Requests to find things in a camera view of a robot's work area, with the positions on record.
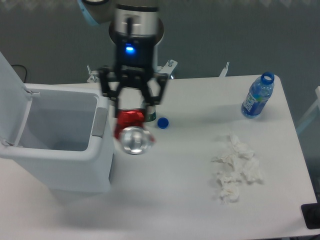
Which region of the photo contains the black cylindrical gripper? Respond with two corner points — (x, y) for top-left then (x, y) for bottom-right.
(98, 34), (167, 118)

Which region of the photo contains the crushed red soda can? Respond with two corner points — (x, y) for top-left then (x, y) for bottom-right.
(113, 108), (156, 155)

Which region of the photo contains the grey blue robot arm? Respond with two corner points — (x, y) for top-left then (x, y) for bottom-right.
(79, 0), (169, 118)

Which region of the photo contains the white open trash can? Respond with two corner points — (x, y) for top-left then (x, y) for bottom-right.
(0, 56), (115, 193)

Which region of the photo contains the clear green-label plastic bottle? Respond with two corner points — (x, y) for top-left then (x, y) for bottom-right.
(140, 100), (157, 122)

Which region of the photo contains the blue bottle cap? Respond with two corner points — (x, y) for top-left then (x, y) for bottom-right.
(157, 117), (170, 129)

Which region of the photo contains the blue plastic bottle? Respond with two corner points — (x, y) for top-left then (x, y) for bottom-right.
(241, 71), (275, 119)

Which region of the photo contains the crumpled white tissue pile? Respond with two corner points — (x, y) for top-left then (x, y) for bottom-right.
(211, 132), (264, 204)

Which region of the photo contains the white furniture at right edge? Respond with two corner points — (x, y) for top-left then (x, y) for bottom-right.
(295, 86), (320, 136)

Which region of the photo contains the black device at table edge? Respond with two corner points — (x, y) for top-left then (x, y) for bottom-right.
(301, 203), (320, 230)

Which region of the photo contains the black cable on floor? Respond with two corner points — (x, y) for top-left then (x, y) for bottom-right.
(11, 64), (28, 81)

